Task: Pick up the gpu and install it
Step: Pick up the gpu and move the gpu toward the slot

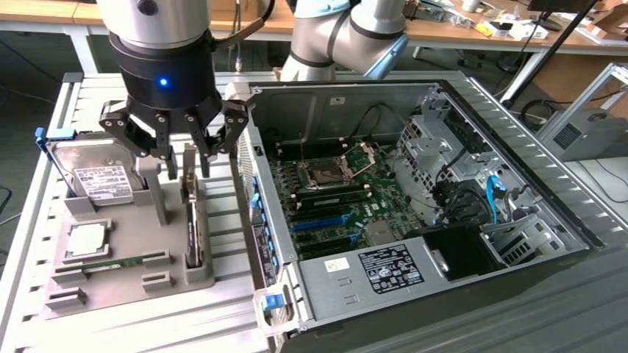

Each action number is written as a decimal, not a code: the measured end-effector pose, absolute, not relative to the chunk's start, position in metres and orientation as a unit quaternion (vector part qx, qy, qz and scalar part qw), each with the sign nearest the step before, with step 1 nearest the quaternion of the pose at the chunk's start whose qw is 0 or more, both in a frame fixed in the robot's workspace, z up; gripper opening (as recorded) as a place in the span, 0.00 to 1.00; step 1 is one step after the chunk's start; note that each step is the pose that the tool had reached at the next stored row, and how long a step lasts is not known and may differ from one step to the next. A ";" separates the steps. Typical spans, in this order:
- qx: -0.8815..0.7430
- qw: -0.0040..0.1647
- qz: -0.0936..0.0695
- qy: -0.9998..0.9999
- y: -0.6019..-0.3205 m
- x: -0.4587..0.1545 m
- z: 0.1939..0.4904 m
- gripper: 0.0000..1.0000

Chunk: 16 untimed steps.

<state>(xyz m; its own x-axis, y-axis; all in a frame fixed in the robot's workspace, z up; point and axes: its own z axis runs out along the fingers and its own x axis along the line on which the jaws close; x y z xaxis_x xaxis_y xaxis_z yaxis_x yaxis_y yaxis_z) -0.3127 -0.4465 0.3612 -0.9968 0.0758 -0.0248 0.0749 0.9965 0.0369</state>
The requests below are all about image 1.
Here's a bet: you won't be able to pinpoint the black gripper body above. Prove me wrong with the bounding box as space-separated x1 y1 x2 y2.
108 29 224 113

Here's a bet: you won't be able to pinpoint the black graphics card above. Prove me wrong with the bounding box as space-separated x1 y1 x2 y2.
179 143 208 268

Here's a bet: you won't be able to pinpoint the blue disk caddy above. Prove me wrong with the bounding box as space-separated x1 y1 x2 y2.
35 126 143 196

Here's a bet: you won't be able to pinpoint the silver hard disk drive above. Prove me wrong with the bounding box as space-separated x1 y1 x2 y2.
51 138 136 207

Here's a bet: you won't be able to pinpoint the thin socket locking lever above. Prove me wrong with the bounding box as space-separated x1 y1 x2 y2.
298 132 311 166

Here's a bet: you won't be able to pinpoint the CPU socket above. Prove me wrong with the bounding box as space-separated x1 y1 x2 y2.
296 156 352 190

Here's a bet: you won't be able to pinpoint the open black PC case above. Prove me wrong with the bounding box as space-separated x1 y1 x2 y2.
224 79 608 353

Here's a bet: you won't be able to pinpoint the open metal socket cover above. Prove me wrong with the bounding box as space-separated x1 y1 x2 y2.
340 141 390 182

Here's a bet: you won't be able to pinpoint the black RAM stick green label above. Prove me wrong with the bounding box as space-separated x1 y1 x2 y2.
296 188 370 211

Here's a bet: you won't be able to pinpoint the wooden desk white legs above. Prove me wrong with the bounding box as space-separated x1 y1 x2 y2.
0 0 296 74

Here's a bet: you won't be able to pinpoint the blue expansion slot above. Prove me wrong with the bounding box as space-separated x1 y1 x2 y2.
291 216 351 232

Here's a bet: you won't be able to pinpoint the silver CPU chip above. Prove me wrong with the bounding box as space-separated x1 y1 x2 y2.
66 224 110 257

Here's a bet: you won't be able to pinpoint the gray parts rack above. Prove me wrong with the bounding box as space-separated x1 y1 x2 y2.
39 154 218 319

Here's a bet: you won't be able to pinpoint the green motherboard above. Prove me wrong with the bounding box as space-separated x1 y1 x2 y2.
267 145 430 260

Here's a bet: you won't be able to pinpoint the perforated metal drive cage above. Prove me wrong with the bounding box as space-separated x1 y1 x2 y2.
396 113 460 178

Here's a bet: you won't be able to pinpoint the silver chipset heatsink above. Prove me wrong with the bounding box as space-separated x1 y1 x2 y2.
363 220 400 246

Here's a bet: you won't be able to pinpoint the gray power supply unit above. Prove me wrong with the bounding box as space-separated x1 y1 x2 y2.
296 237 451 321

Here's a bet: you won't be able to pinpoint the blue case latch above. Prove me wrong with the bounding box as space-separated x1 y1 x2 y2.
260 293 284 312

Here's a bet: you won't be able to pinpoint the wooden desk with clutter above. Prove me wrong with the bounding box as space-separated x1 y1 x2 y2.
406 0 628 106

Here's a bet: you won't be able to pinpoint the white box black panel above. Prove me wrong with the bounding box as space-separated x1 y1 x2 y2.
478 20 515 38

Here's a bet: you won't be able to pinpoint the plain white carton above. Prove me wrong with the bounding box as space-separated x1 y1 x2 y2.
510 24 550 40

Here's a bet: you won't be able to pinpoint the black slanted tripod pole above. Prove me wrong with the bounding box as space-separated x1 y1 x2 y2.
499 0 604 108

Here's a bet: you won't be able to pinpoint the metal disk bay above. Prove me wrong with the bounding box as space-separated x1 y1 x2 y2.
479 211 566 268

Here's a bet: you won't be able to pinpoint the gray computer tower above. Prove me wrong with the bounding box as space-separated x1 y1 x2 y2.
538 108 628 163

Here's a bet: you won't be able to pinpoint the black monitor with stand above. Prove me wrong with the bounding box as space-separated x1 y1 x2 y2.
527 0 598 32

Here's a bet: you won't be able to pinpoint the folded brown cardboard piece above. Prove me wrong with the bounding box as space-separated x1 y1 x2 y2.
586 0 628 46

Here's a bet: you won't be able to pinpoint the hanging cable with plug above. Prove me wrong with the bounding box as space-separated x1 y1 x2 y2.
234 0 246 73

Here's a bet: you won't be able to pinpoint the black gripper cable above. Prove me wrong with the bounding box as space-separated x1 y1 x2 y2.
211 0 278 51

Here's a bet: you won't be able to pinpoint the black looped wire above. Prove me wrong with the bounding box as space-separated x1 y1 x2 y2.
351 103 410 143

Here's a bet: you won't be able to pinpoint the black power wire bundle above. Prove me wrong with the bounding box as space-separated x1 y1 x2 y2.
431 176 492 226

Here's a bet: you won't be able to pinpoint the blue data wire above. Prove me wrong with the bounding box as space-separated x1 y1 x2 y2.
486 174 507 225

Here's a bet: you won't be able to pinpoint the black cable coil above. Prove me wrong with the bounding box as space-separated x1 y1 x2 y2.
519 99 562 129

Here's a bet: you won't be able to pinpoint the aluminium profile frame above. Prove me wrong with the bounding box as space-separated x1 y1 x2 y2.
538 61 628 143

